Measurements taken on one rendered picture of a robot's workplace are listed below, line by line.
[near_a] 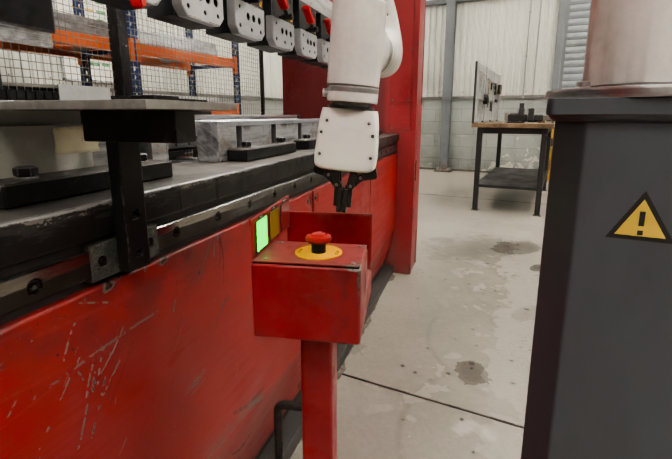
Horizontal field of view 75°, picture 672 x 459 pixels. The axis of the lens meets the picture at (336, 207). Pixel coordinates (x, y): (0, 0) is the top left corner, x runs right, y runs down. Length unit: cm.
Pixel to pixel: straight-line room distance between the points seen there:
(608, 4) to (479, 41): 759
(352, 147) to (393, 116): 197
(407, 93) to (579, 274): 222
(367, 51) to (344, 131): 12
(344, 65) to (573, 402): 52
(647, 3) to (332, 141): 42
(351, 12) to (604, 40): 34
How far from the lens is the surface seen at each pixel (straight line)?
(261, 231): 66
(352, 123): 70
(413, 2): 272
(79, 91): 68
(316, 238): 64
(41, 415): 65
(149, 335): 75
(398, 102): 266
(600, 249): 50
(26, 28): 77
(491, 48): 808
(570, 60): 793
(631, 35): 52
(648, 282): 52
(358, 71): 69
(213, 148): 107
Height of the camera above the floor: 98
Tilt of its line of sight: 12 degrees down
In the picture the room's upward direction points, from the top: straight up
